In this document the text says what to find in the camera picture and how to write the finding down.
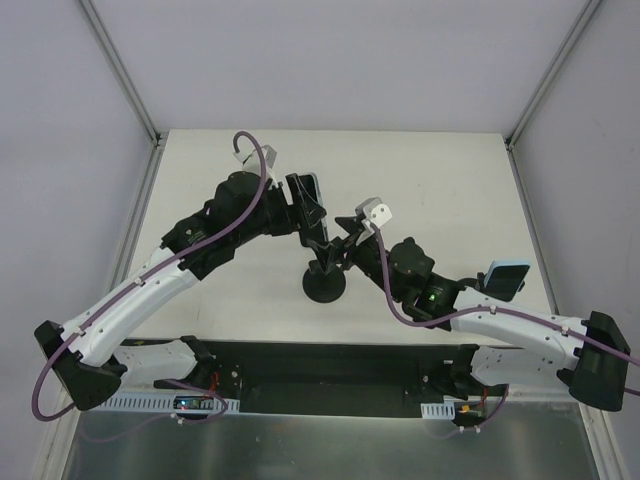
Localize black phone stand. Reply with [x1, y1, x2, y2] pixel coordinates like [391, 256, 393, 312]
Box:
[302, 263, 347, 304]

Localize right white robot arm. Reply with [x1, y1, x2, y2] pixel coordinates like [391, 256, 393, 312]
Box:
[305, 217, 639, 412]

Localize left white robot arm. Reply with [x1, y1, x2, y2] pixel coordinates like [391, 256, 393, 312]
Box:
[34, 171, 326, 411]

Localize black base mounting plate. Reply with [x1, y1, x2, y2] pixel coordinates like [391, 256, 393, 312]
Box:
[122, 338, 511, 419]

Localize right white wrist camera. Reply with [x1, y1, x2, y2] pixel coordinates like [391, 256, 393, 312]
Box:
[355, 197, 393, 233]

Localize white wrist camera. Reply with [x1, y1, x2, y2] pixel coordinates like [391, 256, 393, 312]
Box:
[355, 197, 393, 233]
[234, 145, 277, 178]

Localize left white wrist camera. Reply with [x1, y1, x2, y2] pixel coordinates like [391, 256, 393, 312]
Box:
[234, 145, 277, 178]

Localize left aluminium frame post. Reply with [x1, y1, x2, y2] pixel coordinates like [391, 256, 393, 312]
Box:
[76, 0, 162, 146]

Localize aluminium frame post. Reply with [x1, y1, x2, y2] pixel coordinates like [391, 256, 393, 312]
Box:
[76, 0, 162, 146]
[504, 0, 605, 152]

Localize right white cable duct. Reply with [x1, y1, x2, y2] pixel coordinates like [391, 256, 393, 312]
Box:
[420, 401, 470, 421]

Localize white cable duct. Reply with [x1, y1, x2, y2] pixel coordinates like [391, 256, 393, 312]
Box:
[95, 392, 240, 415]
[420, 401, 470, 421]

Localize right aluminium frame post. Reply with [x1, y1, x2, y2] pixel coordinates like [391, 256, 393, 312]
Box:
[504, 0, 605, 152]

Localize left white cable duct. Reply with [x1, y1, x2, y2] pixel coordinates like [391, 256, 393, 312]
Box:
[95, 392, 240, 415]

